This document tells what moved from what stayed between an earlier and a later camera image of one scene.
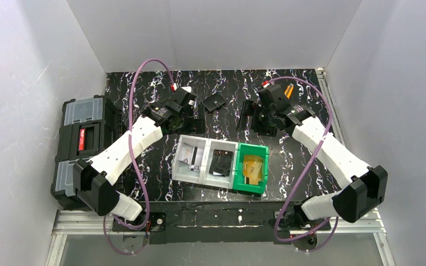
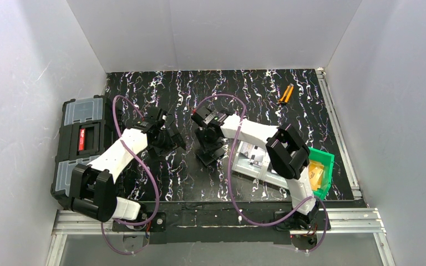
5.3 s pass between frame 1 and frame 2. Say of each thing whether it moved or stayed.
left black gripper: moved
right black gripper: moved
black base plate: stayed
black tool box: stayed
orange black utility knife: stayed
